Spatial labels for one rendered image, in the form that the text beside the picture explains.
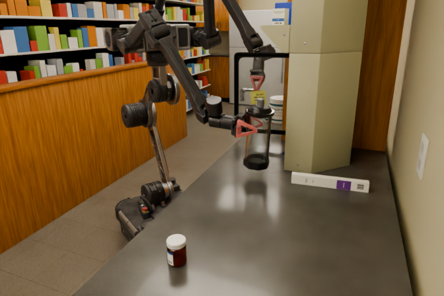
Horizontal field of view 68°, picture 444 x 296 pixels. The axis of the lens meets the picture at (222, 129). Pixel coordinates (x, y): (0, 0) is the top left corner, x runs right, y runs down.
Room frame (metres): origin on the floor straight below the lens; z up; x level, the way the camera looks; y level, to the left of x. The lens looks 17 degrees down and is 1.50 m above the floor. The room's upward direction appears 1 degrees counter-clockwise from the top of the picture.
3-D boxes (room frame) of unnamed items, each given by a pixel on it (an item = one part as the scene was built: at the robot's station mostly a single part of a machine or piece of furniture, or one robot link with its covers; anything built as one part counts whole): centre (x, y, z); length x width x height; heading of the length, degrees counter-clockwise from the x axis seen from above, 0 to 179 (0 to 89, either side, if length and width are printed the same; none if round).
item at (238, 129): (1.17, -0.09, 1.14); 0.09 x 0.07 x 0.07; 68
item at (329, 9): (1.34, -0.43, 1.33); 0.32 x 0.25 x 0.77; 158
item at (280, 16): (1.34, -0.23, 1.54); 0.05 x 0.05 x 0.06; 60
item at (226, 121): (1.23, -0.04, 1.15); 0.10 x 0.07 x 0.07; 158
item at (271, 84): (1.57, -0.21, 1.19); 0.30 x 0.01 x 0.40; 74
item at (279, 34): (1.40, -0.26, 1.46); 0.32 x 0.12 x 0.10; 158
